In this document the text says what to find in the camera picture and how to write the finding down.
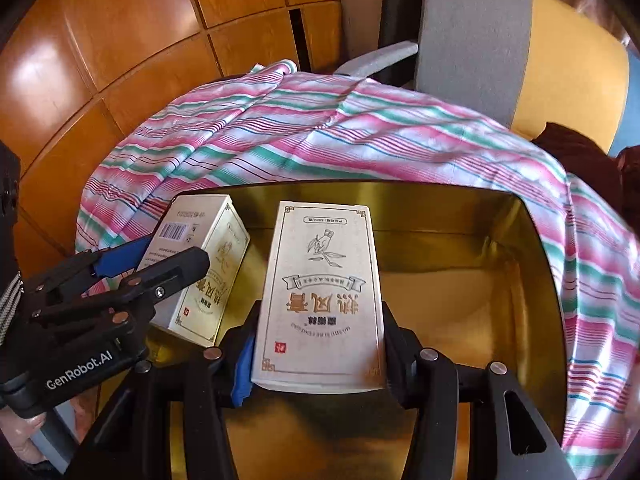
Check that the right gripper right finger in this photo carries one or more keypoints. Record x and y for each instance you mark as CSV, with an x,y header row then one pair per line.
x,y
509,438

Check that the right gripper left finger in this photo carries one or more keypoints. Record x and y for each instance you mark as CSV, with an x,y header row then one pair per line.
x,y
131,436

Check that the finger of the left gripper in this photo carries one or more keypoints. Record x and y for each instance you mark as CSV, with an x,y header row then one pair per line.
x,y
76,275
170,272

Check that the cream tea box with barcode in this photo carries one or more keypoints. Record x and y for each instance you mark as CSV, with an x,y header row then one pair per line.
x,y
205,237

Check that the cream tea box with print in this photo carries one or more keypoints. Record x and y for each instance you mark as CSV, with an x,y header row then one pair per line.
x,y
320,327

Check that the left hand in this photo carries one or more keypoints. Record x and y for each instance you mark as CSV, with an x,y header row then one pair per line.
x,y
19,431

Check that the gold metal tin tray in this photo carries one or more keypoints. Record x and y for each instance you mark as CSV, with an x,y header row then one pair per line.
x,y
463,268

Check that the pink striped cloth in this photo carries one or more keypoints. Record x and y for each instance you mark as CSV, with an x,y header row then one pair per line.
x,y
277,123

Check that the wooden wardrobe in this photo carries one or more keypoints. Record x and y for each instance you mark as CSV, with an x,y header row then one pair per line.
x,y
77,76

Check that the dark brown blanket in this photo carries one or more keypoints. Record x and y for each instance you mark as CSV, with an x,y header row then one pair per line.
x,y
615,179

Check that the grey yellow blue chair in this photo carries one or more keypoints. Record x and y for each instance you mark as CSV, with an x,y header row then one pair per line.
x,y
522,63

